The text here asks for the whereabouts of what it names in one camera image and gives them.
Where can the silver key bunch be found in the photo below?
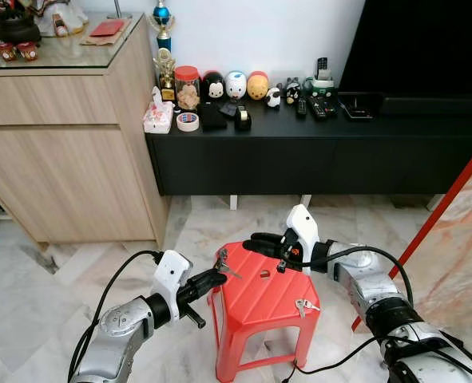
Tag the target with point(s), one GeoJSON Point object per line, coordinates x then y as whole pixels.
{"type": "Point", "coordinates": [222, 259]}
{"type": "Point", "coordinates": [302, 306]}

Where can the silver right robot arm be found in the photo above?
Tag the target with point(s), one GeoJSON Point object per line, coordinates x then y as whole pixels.
{"type": "Point", "coordinates": [371, 295]}

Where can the red plastic stool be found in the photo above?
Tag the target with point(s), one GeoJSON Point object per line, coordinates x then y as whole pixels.
{"type": "Point", "coordinates": [259, 303]}

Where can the black low TV console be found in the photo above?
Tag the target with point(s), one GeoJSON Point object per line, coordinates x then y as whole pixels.
{"type": "Point", "coordinates": [299, 159]}

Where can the black tape dispenser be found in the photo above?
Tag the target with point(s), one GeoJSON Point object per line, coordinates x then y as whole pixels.
{"type": "Point", "coordinates": [243, 120]}

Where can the slim black remote control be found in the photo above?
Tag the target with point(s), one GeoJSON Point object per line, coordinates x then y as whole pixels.
{"type": "Point", "coordinates": [301, 108]}

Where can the black wallet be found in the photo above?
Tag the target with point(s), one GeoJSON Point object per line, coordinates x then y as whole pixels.
{"type": "Point", "coordinates": [212, 118]}

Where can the wide black remote control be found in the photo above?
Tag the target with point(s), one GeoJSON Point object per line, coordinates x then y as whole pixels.
{"type": "Point", "coordinates": [322, 108]}

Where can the small white panda figure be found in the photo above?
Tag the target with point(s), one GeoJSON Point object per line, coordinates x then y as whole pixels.
{"type": "Point", "coordinates": [273, 97]}

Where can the white tape roll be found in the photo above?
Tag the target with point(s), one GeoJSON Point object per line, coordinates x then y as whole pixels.
{"type": "Point", "coordinates": [188, 122]}

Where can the small black white figure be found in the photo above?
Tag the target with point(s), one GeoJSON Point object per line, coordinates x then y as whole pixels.
{"type": "Point", "coordinates": [292, 90]}

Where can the orange round plush toy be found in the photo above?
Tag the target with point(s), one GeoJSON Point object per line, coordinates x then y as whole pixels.
{"type": "Point", "coordinates": [258, 85]}

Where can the white round plush toy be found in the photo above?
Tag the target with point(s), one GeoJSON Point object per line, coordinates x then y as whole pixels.
{"type": "Point", "coordinates": [236, 84]}

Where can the black mouse plush toy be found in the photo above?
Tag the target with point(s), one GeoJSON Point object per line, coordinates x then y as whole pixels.
{"type": "Point", "coordinates": [213, 85]}

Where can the pink white tissue box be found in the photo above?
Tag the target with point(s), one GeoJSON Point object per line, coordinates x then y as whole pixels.
{"type": "Point", "coordinates": [157, 116]}

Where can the clear jar red lid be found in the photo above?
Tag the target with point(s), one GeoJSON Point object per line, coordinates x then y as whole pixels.
{"type": "Point", "coordinates": [187, 89]}

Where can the marble pattern board red edge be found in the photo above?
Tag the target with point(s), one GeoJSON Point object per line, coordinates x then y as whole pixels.
{"type": "Point", "coordinates": [459, 239]}

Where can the light wooden cabinet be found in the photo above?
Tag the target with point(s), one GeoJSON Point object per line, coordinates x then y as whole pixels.
{"type": "Point", "coordinates": [60, 159]}

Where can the gold trophy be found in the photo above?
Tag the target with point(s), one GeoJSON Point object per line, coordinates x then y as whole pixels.
{"type": "Point", "coordinates": [166, 76]}

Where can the blue trophy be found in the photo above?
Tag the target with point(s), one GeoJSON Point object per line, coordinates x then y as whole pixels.
{"type": "Point", "coordinates": [162, 14]}

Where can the red packet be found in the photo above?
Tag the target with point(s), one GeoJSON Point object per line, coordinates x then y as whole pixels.
{"type": "Point", "coordinates": [108, 28]}

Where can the small red cup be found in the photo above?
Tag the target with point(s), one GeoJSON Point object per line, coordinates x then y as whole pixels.
{"type": "Point", "coordinates": [5, 52]}
{"type": "Point", "coordinates": [26, 51]}

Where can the white figurine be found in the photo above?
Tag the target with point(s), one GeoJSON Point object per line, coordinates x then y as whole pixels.
{"type": "Point", "coordinates": [61, 17]}

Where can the black metal pot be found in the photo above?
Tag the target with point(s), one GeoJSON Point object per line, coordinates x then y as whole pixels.
{"type": "Point", "coordinates": [13, 25]}

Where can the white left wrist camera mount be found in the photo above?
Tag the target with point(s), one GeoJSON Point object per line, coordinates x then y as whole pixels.
{"type": "Point", "coordinates": [172, 275]}

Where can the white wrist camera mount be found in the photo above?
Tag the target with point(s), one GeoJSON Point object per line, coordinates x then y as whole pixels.
{"type": "Point", "coordinates": [303, 227]}
{"type": "Point", "coordinates": [172, 275]}

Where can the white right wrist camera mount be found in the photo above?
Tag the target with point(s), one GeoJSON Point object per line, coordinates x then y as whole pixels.
{"type": "Point", "coordinates": [303, 227]}

